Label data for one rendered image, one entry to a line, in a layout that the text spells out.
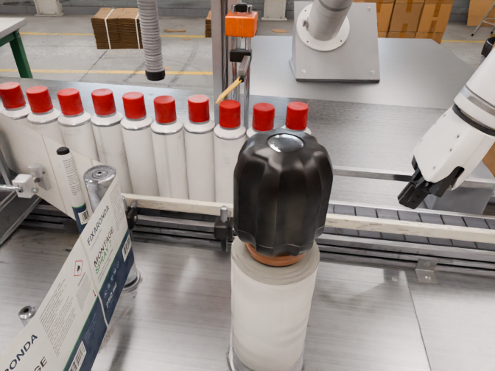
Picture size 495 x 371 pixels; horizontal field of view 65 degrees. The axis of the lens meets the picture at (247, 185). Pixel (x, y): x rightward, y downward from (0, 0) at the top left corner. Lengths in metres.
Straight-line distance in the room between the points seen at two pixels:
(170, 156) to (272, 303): 0.35
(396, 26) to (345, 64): 2.73
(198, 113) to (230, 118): 0.05
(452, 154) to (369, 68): 0.93
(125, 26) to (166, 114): 4.14
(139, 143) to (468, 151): 0.49
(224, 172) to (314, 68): 0.89
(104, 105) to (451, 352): 0.63
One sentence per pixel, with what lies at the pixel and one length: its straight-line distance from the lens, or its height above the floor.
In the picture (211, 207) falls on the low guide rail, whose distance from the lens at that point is 0.67.
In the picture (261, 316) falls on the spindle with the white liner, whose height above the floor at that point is 1.01.
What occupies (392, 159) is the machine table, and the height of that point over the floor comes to 0.83.
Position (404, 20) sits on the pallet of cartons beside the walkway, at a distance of 4.21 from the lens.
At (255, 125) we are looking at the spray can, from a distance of 0.60.
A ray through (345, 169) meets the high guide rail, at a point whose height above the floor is 0.96.
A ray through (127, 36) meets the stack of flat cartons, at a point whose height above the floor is 0.13.
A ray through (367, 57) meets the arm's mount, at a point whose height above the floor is 0.90.
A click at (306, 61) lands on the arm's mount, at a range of 1.47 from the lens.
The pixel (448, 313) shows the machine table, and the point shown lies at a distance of 0.70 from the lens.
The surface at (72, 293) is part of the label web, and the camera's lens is 0.42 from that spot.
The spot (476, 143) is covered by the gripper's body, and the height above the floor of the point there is 1.07.
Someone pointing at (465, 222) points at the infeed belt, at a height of 0.88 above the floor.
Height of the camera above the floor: 1.33
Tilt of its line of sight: 36 degrees down
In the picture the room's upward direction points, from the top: 2 degrees clockwise
